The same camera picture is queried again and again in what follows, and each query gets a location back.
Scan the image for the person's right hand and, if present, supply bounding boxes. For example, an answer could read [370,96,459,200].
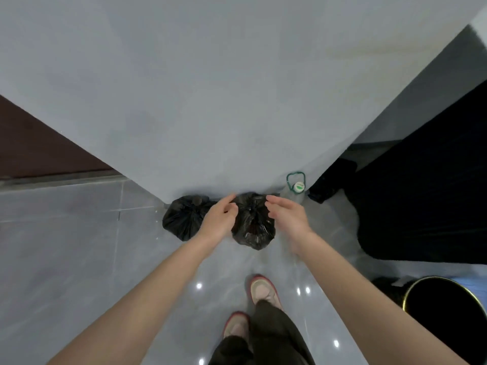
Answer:
[265,195,314,250]

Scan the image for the person's left hand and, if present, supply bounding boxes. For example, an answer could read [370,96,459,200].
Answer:
[196,193,239,245]

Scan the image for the person's red-soled shoe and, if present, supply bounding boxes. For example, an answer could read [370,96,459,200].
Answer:
[249,275,284,311]
[222,312,251,343]

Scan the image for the clear bottle with green handle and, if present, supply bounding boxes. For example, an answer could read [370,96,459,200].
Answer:
[281,171,306,204]

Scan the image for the person's left forearm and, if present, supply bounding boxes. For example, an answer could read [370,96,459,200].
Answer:
[46,231,216,365]

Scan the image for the small tied black garbage bag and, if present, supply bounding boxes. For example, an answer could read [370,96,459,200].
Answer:
[162,195,218,242]

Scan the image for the person's dark trousers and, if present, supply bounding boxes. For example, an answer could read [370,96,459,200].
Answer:
[208,300,316,365]

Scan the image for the person's right forearm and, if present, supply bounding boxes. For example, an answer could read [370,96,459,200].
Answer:
[292,231,471,365]

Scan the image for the person's right red-soled shoe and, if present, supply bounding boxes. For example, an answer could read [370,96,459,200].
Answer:
[249,275,284,311]

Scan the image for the black bin with gold rim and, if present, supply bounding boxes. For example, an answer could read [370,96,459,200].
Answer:
[402,276,487,365]

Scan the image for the person's left red-soled shoe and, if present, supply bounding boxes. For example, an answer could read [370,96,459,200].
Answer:
[222,312,251,343]

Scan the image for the large black garbage bag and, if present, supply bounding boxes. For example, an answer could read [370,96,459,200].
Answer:
[307,80,487,265]

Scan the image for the brown wooden door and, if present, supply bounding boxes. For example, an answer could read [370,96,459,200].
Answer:
[0,96,115,180]

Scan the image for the shiny tied black garbage bag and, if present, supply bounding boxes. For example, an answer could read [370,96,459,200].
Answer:
[231,192,276,251]

